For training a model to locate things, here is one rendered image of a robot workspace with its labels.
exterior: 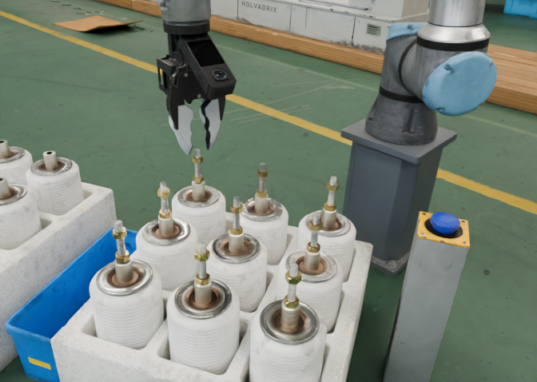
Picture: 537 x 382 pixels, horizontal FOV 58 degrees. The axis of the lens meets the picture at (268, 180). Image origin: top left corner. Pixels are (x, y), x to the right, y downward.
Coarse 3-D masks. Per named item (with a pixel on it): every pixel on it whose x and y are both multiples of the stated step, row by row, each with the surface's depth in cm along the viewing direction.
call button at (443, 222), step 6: (432, 216) 69; (438, 216) 69; (444, 216) 69; (450, 216) 69; (432, 222) 68; (438, 222) 68; (444, 222) 68; (450, 222) 68; (456, 222) 68; (438, 228) 68; (444, 228) 67; (450, 228) 67; (456, 228) 67
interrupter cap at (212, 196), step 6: (210, 186) 89; (180, 192) 87; (186, 192) 87; (192, 192) 87; (210, 192) 87; (216, 192) 87; (180, 198) 85; (186, 198) 85; (192, 198) 86; (204, 198) 86; (210, 198) 85; (216, 198) 85; (186, 204) 83; (192, 204) 84; (198, 204) 84; (204, 204) 84; (210, 204) 84
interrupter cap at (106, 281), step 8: (112, 264) 68; (136, 264) 69; (144, 264) 69; (104, 272) 67; (112, 272) 67; (136, 272) 68; (144, 272) 67; (152, 272) 67; (96, 280) 65; (104, 280) 65; (112, 280) 66; (136, 280) 66; (144, 280) 66; (104, 288) 64; (112, 288) 64; (120, 288) 64; (128, 288) 64; (136, 288) 64
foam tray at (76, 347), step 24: (288, 240) 91; (360, 264) 83; (360, 288) 77; (240, 312) 71; (360, 312) 95; (72, 336) 66; (96, 336) 72; (168, 336) 67; (240, 336) 72; (336, 336) 68; (72, 360) 66; (96, 360) 64; (120, 360) 63; (144, 360) 63; (168, 360) 63; (240, 360) 64; (336, 360) 64
